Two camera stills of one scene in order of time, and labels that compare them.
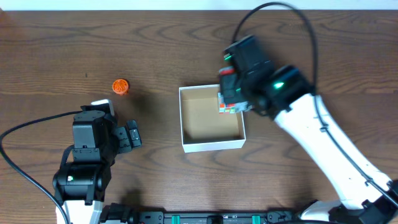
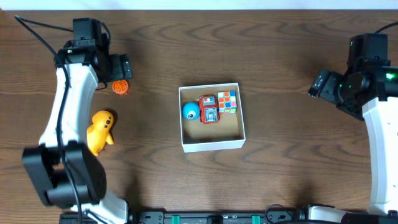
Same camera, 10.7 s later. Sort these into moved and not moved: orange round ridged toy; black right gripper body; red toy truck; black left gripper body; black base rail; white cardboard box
Moved: black left gripper body; red toy truck; black right gripper body
Not moved: black base rail; white cardboard box; orange round ridged toy
